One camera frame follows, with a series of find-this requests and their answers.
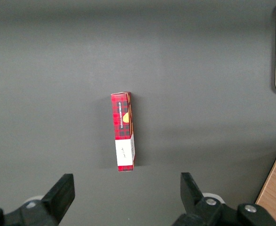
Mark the red plaid cookie box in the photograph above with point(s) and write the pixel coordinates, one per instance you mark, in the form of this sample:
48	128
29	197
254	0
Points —
122	122

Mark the wooden drawer cabinet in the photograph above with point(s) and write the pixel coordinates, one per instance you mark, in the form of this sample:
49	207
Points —
275	190

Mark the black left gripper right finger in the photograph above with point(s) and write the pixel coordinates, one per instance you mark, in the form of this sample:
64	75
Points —
197	212

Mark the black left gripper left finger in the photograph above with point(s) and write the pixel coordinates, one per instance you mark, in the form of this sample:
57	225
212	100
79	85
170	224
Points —
48	209

